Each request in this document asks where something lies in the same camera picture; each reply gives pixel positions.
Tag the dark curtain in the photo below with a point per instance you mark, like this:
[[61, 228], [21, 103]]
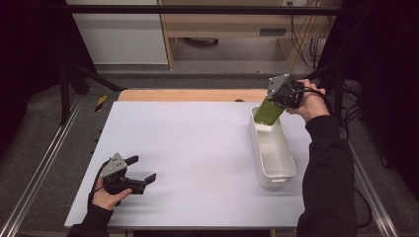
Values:
[[388, 82], [29, 65]]

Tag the black horizontal frame bar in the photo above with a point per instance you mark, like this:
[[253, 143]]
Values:
[[197, 10]]

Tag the person's left hand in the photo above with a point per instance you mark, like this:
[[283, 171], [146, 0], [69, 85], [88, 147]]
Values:
[[107, 197]]

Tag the white cabinet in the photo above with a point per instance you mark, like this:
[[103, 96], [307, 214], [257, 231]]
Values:
[[122, 33]]

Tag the green phone case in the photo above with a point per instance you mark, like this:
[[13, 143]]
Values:
[[268, 113]]

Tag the wooden desk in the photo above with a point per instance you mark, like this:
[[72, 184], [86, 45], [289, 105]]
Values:
[[230, 26]]

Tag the person's right hand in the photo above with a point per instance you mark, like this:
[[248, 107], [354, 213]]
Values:
[[311, 105]]

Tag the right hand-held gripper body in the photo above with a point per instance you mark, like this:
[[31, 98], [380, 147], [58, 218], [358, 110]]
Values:
[[286, 92]]

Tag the white plastic bin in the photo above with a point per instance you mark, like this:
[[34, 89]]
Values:
[[275, 158]]

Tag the aluminium rail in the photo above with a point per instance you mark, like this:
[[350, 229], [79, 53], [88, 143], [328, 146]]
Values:
[[39, 171], [372, 191]]

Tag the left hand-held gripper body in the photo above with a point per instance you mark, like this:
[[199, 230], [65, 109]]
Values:
[[120, 179]]

